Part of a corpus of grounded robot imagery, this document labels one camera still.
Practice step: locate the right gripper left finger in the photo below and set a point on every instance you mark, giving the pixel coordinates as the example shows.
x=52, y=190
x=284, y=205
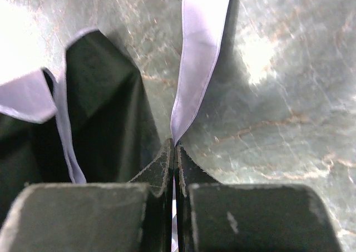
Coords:
x=132, y=216

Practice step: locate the lavender folding umbrella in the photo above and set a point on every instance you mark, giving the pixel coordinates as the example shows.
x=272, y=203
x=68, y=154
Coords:
x=90, y=124

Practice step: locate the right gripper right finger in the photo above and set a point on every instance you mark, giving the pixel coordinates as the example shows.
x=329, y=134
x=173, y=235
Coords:
x=212, y=216

